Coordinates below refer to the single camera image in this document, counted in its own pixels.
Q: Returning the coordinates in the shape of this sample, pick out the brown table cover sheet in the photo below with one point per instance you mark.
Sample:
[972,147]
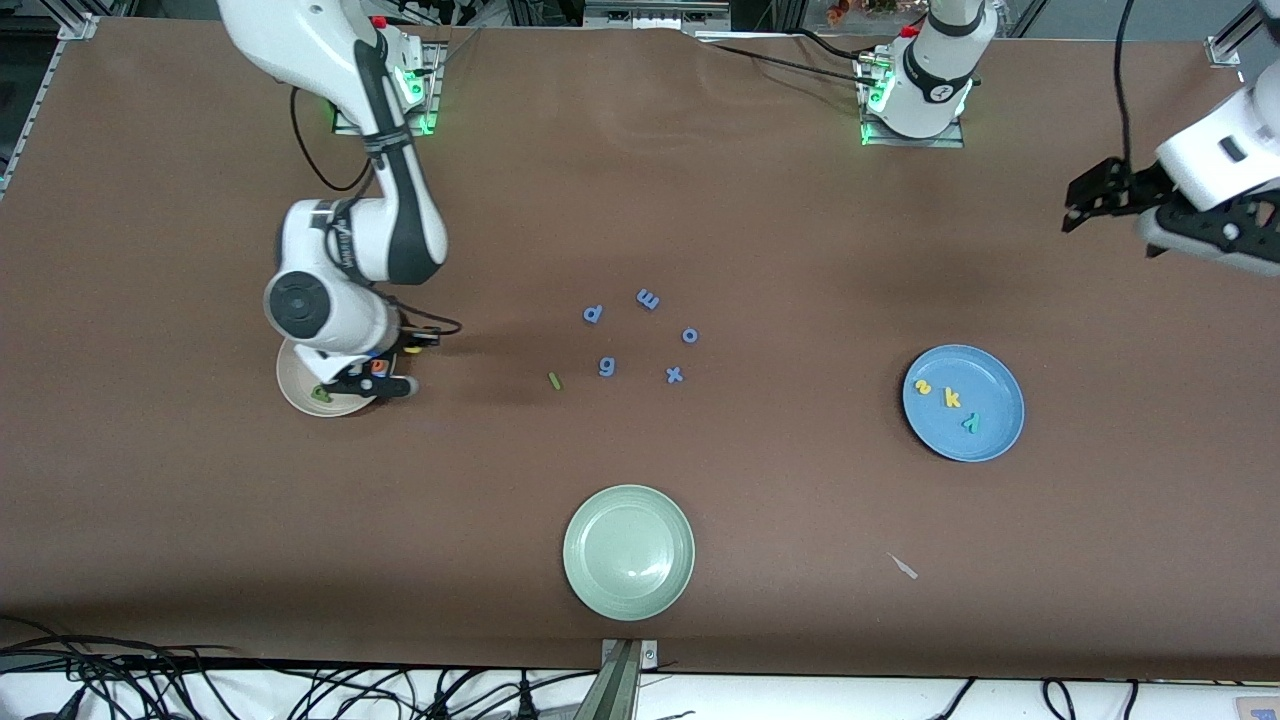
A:
[640,200]

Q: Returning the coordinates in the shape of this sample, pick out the grey metal mounting bracket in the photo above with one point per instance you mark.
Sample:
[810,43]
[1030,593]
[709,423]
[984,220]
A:
[622,685]

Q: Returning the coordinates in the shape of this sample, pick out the small grey tape scrap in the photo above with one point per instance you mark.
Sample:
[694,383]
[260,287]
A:
[903,566]

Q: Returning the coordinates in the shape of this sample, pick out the blue foam letter m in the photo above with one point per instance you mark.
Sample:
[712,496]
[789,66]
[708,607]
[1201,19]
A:
[647,298]

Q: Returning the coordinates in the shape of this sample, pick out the grey metal crossbar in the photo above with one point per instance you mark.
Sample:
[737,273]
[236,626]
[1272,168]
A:
[655,12]

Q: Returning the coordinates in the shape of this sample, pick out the beige brown plate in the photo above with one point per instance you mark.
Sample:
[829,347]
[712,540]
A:
[296,385]

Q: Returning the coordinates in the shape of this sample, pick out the pale green plate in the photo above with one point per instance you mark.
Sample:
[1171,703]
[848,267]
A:
[628,552]

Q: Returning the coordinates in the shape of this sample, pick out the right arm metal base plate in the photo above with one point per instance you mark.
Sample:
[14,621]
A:
[430,110]

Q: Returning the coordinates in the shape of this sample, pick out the blue plate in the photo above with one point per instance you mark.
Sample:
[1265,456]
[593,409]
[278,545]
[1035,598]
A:
[990,380]

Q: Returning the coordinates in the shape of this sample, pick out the teal foam letter y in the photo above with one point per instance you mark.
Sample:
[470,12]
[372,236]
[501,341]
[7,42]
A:
[971,423]

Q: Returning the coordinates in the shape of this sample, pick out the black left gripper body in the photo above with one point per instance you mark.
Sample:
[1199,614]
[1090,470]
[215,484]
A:
[1128,188]

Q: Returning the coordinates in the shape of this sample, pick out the blue foam letter p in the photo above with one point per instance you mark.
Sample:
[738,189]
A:
[592,314]

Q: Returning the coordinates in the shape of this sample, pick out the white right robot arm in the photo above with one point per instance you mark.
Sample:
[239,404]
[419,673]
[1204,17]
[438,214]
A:
[300,40]

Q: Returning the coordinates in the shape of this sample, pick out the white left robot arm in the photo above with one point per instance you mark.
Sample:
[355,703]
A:
[935,80]

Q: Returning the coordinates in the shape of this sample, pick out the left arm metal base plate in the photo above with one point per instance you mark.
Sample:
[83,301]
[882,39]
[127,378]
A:
[915,143]

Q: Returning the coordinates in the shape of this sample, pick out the aluminium frame rail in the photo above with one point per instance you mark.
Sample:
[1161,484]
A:
[80,27]
[1225,50]

